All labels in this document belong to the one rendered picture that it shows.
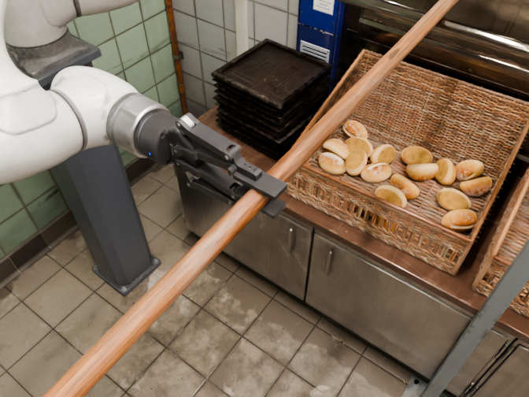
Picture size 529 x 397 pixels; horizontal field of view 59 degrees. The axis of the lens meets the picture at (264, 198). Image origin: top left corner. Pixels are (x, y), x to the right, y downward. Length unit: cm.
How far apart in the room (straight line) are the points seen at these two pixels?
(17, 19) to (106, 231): 75
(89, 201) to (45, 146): 89
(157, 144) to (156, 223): 150
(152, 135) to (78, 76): 17
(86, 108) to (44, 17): 56
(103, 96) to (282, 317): 130
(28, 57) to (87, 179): 40
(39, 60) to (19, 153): 65
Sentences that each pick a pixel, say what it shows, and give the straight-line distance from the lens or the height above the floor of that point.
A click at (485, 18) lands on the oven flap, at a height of 103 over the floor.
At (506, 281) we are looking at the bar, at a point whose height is 79.
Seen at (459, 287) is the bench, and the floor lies 58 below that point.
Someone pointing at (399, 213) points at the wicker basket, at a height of 72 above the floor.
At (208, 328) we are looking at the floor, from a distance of 185.
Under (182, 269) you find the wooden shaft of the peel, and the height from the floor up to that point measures 119.
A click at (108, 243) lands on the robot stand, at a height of 31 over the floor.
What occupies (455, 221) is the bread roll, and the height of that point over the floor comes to 64.
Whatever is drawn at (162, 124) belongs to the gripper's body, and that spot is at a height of 122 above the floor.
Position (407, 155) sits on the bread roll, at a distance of 156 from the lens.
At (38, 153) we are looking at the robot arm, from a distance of 71.
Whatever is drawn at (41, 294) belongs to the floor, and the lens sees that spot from 211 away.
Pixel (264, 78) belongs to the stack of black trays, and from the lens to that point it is 153.
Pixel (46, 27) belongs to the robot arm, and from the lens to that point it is 129.
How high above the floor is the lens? 164
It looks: 48 degrees down
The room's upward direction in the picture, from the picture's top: straight up
